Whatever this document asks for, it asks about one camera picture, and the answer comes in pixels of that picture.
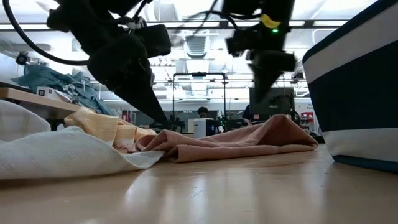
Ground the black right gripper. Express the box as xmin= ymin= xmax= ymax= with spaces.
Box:
xmin=248 ymin=29 xmax=298 ymax=104

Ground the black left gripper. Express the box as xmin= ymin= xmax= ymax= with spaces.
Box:
xmin=87 ymin=32 xmax=171 ymax=129

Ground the yellow checked towel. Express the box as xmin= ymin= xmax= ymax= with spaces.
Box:
xmin=64 ymin=106 xmax=158 ymax=153

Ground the pink towel with white stripes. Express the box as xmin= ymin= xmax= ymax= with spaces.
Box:
xmin=135 ymin=114 xmax=320 ymax=164

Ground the white waffle towel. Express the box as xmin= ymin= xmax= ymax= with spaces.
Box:
xmin=0 ymin=99 xmax=165 ymax=180

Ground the black computer monitor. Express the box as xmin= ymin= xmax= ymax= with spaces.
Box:
xmin=249 ymin=87 xmax=295 ymax=121

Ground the small white timer device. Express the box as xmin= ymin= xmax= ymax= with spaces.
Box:
xmin=193 ymin=118 xmax=215 ymax=139

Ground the teal cloth pile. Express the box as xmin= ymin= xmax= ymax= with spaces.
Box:
xmin=11 ymin=63 xmax=114 ymax=116

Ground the small white box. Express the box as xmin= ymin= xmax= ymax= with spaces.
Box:
xmin=36 ymin=86 xmax=72 ymax=103

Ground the navy fabric storage bin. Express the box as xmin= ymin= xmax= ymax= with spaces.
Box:
xmin=302 ymin=0 xmax=398 ymax=174

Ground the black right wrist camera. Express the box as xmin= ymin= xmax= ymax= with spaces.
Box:
xmin=226 ymin=30 xmax=259 ymax=58

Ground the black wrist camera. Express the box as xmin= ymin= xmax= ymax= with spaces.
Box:
xmin=134 ymin=24 xmax=172 ymax=59
xmin=226 ymin=30 xmax=259 ymax=58

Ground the black metal stand frame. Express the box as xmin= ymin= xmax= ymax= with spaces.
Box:
xmin=172 ymin=72 xmax=227 ymax=131

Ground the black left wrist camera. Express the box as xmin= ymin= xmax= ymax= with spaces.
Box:
xmin=134 ymin=24 xmax=172 ymax=59

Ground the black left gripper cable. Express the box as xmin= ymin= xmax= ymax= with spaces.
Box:
xmin=2 ymin=0 xmax=91 ymax=67

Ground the wooden workbench grey frame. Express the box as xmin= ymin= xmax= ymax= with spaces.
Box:
xmin=0 ymin=87 xmax=83 ymax=121

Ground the black ceiling camera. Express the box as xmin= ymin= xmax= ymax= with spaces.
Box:
xmin=15 ymin=51 xmax=30 ymax=66

